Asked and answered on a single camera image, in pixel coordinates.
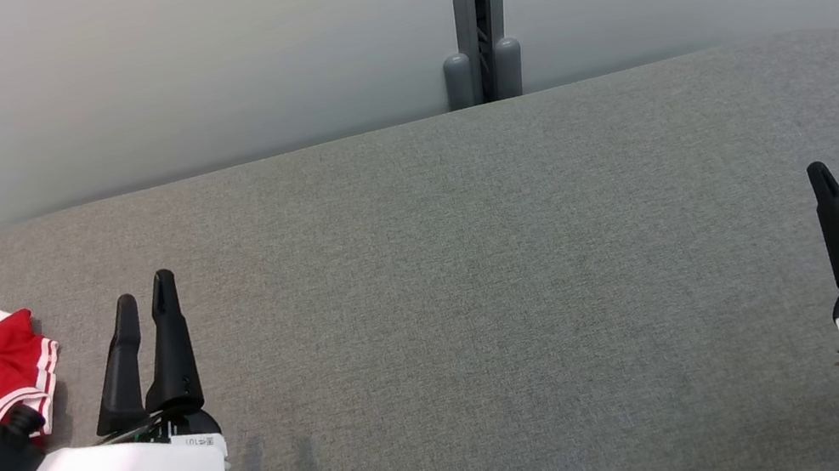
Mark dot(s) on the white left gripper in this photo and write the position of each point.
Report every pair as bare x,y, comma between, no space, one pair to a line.
116,470

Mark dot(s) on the grey metal partition post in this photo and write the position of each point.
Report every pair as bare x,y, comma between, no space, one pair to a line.
473,1

